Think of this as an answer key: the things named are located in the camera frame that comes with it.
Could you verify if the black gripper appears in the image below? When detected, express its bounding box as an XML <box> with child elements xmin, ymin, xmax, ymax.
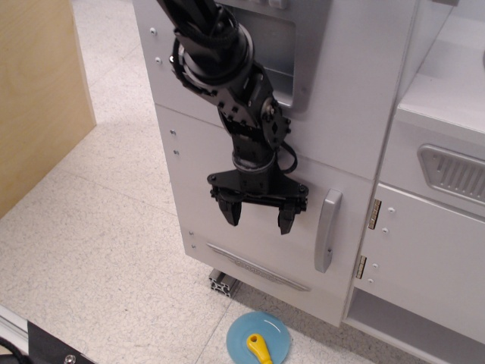
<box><xmin>207</xmin><ymin>161</ymin><xmax>308</xmax><ymax>235</ymax></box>

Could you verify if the light wooden panel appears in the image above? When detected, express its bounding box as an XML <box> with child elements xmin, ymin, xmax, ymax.
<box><xmin>1</xmin><ymin>1</ymin><xmax>96</xmax><ymax>215</ymax></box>

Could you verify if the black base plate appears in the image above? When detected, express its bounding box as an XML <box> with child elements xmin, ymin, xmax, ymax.
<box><xmin>27</xmin><ymin>322</ymin><xmax>94</xmax><ymax>364</ymax></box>

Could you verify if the silver oven vent panel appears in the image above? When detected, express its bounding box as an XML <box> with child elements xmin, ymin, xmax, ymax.
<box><xmin>417</xmin><ymin>144</ymin><xmax>484</xmax><ymax>205</ymax></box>

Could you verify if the light blue plate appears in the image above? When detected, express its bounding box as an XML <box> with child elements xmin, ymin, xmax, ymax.
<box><xmin>226</xmin><ymin>312</ymin><xmax>291</xmax><ymax>363</ymax></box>

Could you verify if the aluminium frame rail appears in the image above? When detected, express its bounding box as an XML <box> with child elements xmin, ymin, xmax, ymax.
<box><xmin>0</xmin><ymin>305</ymin><xmax>29</xmax><ymax>354</ymax></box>

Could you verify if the white toy fridge cabinet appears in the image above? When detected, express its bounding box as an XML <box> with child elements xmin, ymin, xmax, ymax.
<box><xmin>133</xmin><ymin>1</ymin><xmax>432</xmax><ymax>313</ymax></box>

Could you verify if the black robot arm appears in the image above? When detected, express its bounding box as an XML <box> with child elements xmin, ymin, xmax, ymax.
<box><xmin>158</xmin><ymin>1</ymin><xmax>308</xmax><ymax>234</ymax></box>

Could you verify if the white low fridge door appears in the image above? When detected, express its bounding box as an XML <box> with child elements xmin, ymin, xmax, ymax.
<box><xmin>156</xmin><ymin>106</ymin><xmax>372</xmax><ymax>325</ymax></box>

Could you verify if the lower brass cabinet hinge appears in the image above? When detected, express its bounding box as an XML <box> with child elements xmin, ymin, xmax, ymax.
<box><xmin>355</xmin><ymin>255</ymin><xmax>367</xmax><ymax>279</ymax></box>

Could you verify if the aluminium extrusion foot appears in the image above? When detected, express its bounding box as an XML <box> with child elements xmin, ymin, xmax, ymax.
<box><xmin>208</xmin><ymin>268</ymin><xmax>242</xmax><ymax>299</ymax></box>

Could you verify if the black braided cable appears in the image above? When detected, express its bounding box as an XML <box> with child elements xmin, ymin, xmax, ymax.
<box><xmin>0</xmin><ymin>335</ymin><xmax>22</xmax><ymax>364</ymax></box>

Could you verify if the yellow handled utensil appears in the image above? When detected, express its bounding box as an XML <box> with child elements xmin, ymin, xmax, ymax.
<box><xmin>246</xmin><ymin>333</ymin><xmax>273</xmax><ymax>364</ymax></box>

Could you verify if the white oven cabinet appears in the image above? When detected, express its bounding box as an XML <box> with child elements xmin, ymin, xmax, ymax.
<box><xmin>346</xmin><ymin>1</ymin><xmax>484</xmax><ymax>363</ymax></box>

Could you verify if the brass cabinet hinge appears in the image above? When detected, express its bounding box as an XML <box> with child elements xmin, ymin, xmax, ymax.
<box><xmin>355</xmin><ymin>255</ymin><xmax>367</xmax><ymax>279</ymax></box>
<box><xmin>368</xmin><ymin>199</ymin><xmax>382</xmax><ymax>230</ymax></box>

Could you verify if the upper brass cabinet hinge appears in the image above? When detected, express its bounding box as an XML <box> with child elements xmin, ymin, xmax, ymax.
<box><xmin>368</xmin><ymin>199</ymin><xmax>382</xmax><ymax>230</ymax></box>

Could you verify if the silver ice dispenser recess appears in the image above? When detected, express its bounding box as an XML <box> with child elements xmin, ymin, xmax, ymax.
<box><xmin>221</xmin><ymin>1</ymin><xmax>332</xmax><ymax>112</ymax></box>

